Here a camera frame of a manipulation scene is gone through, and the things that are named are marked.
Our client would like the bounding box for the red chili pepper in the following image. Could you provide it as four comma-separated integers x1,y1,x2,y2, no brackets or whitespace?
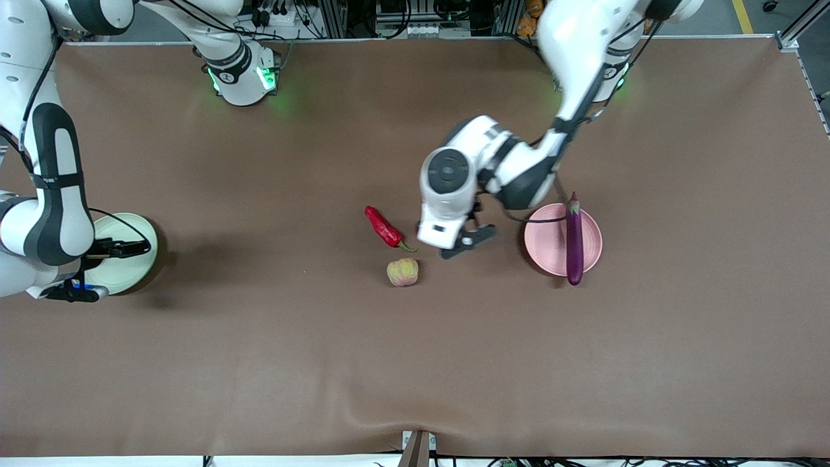
364,206,418,254

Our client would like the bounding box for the pink plate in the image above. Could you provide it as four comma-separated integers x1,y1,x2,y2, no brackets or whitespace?
524,203,603,277

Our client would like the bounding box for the metal bracket at table edge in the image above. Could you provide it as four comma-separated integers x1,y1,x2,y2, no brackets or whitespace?
397,430,437,467

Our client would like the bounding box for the aluminium frame post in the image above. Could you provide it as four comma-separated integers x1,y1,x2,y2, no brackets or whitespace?
776,0,830,53

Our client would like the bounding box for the bag of orange items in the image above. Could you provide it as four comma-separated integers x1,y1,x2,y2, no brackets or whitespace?
517,0,543,38

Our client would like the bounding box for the purple eggplant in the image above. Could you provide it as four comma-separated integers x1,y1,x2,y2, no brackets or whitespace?
566,191,584,287

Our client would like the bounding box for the light green plate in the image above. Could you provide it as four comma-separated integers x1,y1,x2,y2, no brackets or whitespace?
84,213,159,296

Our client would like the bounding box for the power strip with black plugs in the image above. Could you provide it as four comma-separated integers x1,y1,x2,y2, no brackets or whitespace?
248,0,313,34

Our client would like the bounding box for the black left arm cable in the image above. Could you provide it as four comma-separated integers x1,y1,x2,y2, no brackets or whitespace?
504,18,657,225

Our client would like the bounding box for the brown table cloth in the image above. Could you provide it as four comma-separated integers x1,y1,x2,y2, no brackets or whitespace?
0,36,830,459

